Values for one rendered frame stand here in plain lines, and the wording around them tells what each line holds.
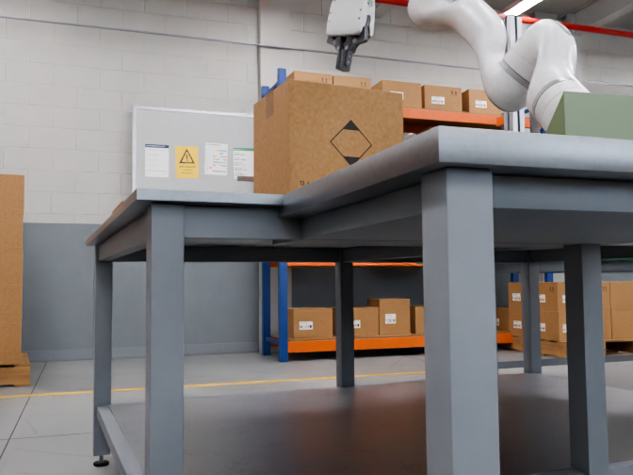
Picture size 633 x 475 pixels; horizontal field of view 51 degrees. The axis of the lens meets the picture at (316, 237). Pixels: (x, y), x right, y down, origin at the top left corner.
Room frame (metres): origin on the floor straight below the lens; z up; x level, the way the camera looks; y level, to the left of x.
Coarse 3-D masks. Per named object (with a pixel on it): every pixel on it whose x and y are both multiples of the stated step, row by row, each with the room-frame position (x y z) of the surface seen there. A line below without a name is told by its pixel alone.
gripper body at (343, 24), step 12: (336, 0) 1.42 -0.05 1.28; (348, 0) 1.40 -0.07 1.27; (360, 0) 1.39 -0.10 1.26; (372, 0) 1.40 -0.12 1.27; (336, 12) 1.42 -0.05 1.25; (348, 12) 1.40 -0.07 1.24; (360, 12) 1.39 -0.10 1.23; (372, 12) 1.40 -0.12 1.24; (336, 24) 1.42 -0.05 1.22; (348, 24) 1.40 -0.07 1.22; (360, 24) 1.39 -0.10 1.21; (372, 24) 1.41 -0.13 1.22; (336, 36) 1.43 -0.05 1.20
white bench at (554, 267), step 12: (504, 264) 3.52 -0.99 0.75; (516, 264) 3.55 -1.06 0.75; (540, 264) 3.60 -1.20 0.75; (552, 264) 3.62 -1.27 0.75; (612, 264) 3.76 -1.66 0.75; (624, 264) 3.78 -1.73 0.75; (516, 360) 3.93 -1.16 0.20; (552, 360) 3.99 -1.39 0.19; (564, 360) 4.02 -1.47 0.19; (612, 360) 4.14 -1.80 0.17; (624, 360) 4.16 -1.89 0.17
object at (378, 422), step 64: (128, 256) 2.53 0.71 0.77; (192, 256) 2.62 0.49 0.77; (256, 256) 2.72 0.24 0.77; (320, 256) 2.82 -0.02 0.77; (384, 256) 2.50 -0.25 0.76; (512, 256) 3.20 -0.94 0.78; (576, 256) 1.58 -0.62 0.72; (576, 320) 1.59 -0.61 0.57; (384, 384) 2.93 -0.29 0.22; (512, 384) 2.90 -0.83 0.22; (576, 384) 1.60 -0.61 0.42; (128, 448) 1.85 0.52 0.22; (192, 448) 1.84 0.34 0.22; (256, 448) 1.83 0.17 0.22; (320, 448) 1.82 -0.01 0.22; (384, 448) 1.82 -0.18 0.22; (512, 448) 1.80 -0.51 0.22; (576, 448) 1.60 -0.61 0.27
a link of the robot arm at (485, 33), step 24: (432, 0) 1.75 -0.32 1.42; (480, 0) 1.68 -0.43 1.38; (432, 24) 1.77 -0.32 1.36; (456, 24) 1.70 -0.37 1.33; (480, 24) 1.63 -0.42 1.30; (480, 48) 1.63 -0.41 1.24; (504, 48) 1.66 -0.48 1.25; (480, 72) 1.62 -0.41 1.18; (504, 72) 1.57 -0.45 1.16; (504, 96) 1.58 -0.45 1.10
